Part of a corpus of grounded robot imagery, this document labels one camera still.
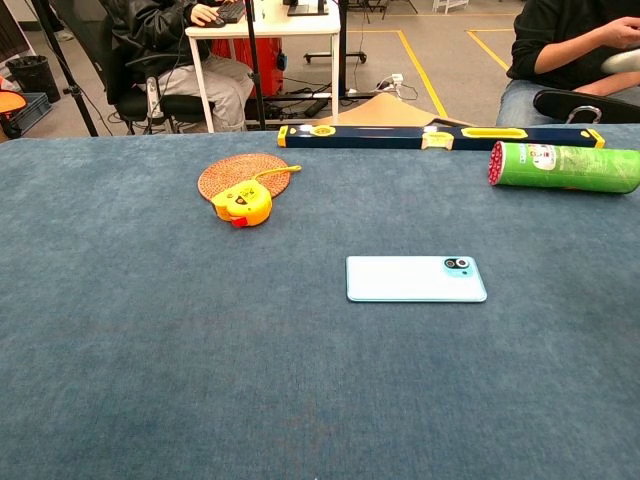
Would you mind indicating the smartphone black screen light-blue back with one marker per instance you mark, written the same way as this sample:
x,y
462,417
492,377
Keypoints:
x,y
400,280

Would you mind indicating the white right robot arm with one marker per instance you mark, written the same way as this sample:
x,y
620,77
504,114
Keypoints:
x,y
622,60

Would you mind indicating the yellow tape measure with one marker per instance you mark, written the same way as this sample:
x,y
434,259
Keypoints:
x,y
245,205

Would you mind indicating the round woven rattan coaster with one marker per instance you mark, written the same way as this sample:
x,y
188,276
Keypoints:
x,y
235,172

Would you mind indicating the navy yellow spirit level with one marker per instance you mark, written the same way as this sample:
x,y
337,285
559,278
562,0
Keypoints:
x,y
380,138

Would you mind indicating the black power strip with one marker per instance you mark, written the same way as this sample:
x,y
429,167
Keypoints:
x,y
316,107

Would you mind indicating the brown cardboard sheet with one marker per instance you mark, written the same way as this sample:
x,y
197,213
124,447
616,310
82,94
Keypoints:
x,y
385,112

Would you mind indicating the white power strip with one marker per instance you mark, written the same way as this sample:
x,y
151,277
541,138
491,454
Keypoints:
x,y
397,79

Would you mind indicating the red box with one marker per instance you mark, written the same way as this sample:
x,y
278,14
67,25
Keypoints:
x,y
267,65

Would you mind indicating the black vertical pole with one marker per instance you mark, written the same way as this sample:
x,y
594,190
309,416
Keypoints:
x,y
255,65

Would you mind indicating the black rolling stand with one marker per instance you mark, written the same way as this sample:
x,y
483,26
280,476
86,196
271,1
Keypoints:
x,y
358,40

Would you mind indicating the white desk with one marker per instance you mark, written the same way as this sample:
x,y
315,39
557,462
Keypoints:
x,y
280,25

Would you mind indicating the black office chair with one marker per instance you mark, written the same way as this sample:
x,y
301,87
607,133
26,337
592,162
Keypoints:
x,y
135,102

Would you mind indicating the monitor base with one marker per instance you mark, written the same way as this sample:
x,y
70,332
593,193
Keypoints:
x,y
307,9

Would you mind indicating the black computer mouse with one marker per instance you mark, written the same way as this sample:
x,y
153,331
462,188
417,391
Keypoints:
x,y
216,23

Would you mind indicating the black keyboard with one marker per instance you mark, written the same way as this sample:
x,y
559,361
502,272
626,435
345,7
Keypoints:
x,y
231,11

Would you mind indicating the green chip can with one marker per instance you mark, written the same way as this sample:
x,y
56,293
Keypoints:
x,y
575,167

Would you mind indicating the seated person black jacket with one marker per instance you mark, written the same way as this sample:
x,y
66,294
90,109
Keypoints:
x,y
145,30

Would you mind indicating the black tripod stand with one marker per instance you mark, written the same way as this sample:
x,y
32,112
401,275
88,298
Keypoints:
x,y
67,80

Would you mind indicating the silver carabiner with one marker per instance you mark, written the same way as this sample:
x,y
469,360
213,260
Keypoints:
x,y
595,110

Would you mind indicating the seated person black sweater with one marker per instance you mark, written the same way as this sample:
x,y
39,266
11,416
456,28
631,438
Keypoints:
x,y
560,45

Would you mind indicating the grey plastic crate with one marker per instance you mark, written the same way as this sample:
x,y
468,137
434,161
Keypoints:
x,y
35,110

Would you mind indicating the black trash bin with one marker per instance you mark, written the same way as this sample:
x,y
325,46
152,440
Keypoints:
x,y
32,75

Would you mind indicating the orange round object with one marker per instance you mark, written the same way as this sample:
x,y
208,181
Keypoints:
x,y
11,102

